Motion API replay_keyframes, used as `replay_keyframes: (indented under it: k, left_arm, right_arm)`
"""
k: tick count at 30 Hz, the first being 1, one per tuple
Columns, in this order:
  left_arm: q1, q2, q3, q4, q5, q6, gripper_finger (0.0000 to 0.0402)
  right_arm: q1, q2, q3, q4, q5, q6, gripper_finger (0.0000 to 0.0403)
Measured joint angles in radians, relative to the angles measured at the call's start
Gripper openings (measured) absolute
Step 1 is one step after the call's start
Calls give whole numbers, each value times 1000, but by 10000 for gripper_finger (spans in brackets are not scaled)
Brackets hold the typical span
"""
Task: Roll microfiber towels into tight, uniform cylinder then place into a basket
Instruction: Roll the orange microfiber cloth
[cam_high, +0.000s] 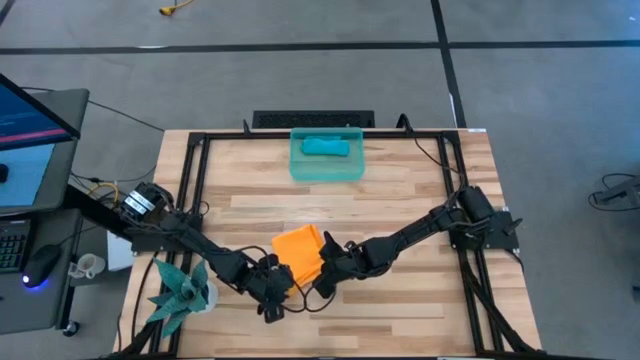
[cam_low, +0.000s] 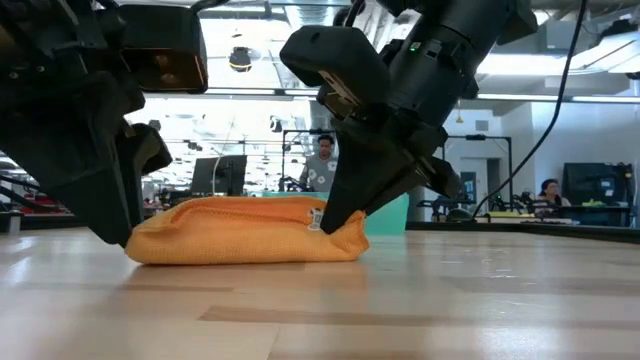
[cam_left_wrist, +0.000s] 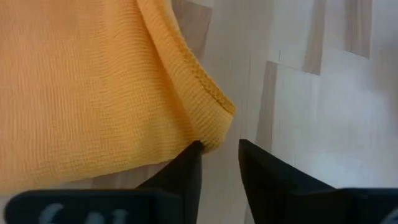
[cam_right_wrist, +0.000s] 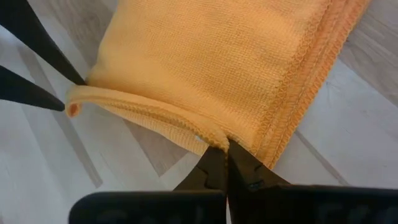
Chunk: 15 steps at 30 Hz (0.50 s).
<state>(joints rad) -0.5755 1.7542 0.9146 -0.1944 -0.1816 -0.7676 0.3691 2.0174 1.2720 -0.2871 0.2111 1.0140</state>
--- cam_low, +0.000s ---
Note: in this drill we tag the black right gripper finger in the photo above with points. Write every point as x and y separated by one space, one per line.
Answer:
365 185
445 177

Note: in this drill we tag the person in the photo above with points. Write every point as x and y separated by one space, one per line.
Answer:
552 192
320 172

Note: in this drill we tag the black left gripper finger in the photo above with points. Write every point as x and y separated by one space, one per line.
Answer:
147 150
75 150

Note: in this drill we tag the black computer monitor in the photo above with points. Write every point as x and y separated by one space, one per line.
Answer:
595 182
220 175

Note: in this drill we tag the red storage bins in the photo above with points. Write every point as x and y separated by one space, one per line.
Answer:
45 207

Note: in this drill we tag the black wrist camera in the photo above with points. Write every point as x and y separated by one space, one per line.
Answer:
165 50
335 65

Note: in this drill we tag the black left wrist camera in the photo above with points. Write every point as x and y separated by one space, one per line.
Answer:
165 50

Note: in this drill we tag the black ceiling dome camera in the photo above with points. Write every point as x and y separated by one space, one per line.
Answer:
240 59

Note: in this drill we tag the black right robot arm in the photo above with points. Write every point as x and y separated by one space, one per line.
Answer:
450 50

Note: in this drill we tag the orange microfiber towel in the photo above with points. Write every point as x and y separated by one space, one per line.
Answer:
240 232

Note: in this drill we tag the translucent green plastic basket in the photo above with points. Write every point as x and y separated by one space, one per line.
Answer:
390 215

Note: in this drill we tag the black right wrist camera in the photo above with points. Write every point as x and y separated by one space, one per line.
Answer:
335 65

